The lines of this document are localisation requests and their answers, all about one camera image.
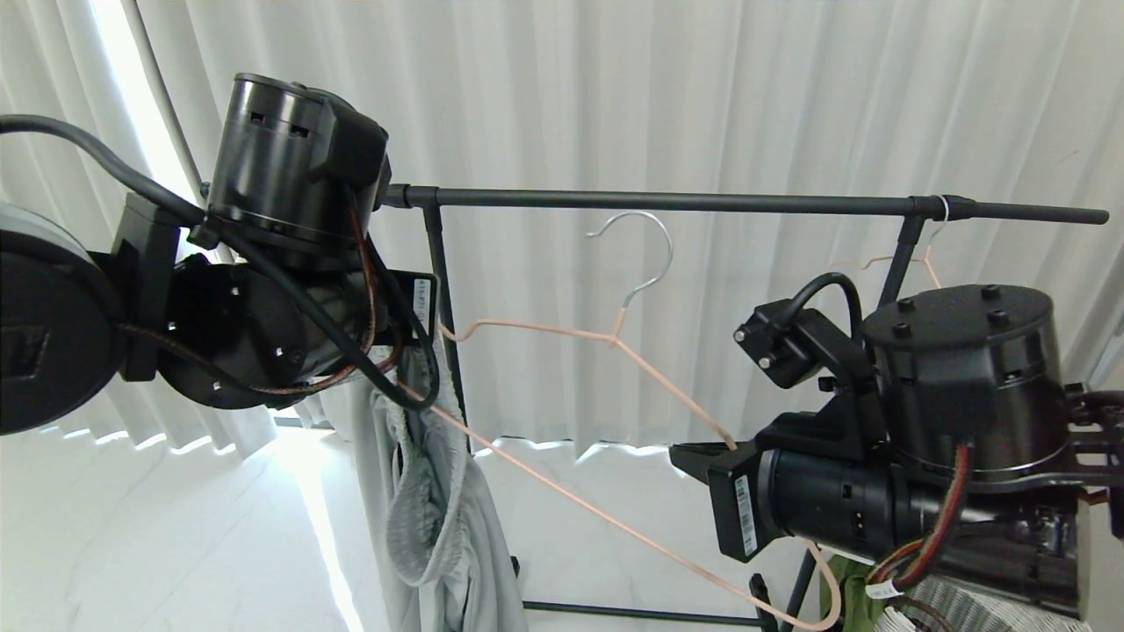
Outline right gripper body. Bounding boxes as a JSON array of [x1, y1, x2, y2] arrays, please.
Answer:
[[707, 399, 993, 567]]

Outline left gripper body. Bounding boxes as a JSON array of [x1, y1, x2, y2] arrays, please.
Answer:
[[162, 259, 440, 412]]

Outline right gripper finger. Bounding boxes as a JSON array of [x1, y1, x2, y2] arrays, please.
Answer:
[[669, 442, 747, 485]]

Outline pink clothes hanger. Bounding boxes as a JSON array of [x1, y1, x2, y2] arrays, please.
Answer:
[[825, 219, 949, 304], [395, 211, 844, 632]]

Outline pale grey shorts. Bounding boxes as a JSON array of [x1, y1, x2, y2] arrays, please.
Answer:
[[321, 351, 528, 632]]

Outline white laundry basket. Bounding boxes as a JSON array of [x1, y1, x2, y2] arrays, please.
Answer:
[[869, 571, 1090, 632]]

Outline black clothes rack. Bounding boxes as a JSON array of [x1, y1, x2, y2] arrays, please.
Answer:
[[200, 182, 1109, 632]]

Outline green garment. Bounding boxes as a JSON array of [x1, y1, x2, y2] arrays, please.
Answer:
[[821, 553, 888, 632]]

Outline white curtain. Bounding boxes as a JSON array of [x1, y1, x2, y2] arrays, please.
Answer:
[[132, 0, 1124, 457], [0, 0, 277, 457]]

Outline black cable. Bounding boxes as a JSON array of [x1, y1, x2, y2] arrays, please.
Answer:
[[0, 114, 440, 412], [773, 272, 866, 352]]

